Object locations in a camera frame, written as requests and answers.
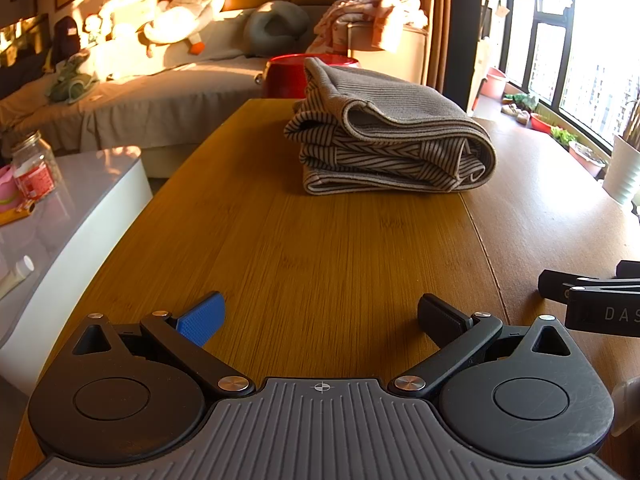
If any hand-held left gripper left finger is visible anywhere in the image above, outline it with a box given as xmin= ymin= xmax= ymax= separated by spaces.
xmin=71 ymin=291 xmax=256 ymax=400

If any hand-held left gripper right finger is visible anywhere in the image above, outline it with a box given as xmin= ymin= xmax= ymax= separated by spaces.
xmin=389 ymin=294 xmax=573 ymax=401

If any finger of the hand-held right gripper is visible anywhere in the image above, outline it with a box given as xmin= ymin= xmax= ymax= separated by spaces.
xmin=538 ymin=260 xmax=640 ymax=305
xmin=565 ymin=286 xmax=640 ymax=339

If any grey striped knit sweater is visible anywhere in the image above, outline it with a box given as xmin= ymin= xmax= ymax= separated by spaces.
xmin=284 ymin=56 xmax=498 ymax=196

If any pile of pink clothes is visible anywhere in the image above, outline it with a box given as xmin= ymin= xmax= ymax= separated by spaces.
xmin=306 ymin=0 xmax=430 ymax=58

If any pink plant pot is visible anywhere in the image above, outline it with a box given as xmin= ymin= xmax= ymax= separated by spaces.
xmin=569 ymin=141 xmax=607 ymax=178

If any white ribbed vase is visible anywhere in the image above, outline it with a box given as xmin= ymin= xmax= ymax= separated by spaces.
xmin=602 ymin=135 xmax=640 ymax=206

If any white side table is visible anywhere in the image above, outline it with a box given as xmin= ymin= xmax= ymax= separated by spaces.
xmin=0 ymin=146 xmax=153 ymax=396

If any white tube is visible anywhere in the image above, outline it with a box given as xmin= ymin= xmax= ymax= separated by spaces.
xmin=0 ymin=255 xmax=36 ymax=301

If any pink basin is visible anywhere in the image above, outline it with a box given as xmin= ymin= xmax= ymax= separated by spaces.
xmin=482 ymin=66 xmax=508 ymax=100

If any glass jar with red label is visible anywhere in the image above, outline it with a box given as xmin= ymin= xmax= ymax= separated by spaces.
xmin=10 ymin=131 xmax=63 ymax=203

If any beige sofa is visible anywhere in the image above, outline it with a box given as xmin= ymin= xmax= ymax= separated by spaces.
xmin=0 ymin=0 xmax=431 ymax=178

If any red bucket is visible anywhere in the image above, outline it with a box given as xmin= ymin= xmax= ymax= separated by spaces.
xmin=260 ymin=53 xmax=361 ymax=100

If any white cabinet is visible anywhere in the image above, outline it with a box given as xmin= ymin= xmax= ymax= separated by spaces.
xmin=346 ymin=22 xmax=430 ymax=86

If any green plush toy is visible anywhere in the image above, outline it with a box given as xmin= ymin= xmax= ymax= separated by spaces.
xmin=46 ymin=50 xmax=101 ymax=106

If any brown curtain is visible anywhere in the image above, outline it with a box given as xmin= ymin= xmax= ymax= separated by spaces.
xmin=425 ymin=0 xmax=453 ymax=93

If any grey neck pillow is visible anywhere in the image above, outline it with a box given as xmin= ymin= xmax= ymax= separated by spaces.
xmin=243 ymin=1 xmax=312 ymax=58

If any white goose plush toy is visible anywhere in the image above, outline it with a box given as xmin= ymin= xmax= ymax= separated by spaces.
xmin=144 ymin=0 xmax=227 ymax=58

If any dark backpack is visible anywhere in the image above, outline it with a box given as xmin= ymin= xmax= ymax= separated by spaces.
xmin=52 ymin=16 xmax=81 ymax=63

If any window with black frame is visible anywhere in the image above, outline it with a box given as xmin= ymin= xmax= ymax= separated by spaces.
xmin=505 ymin=0 xmax=640 ymax=156

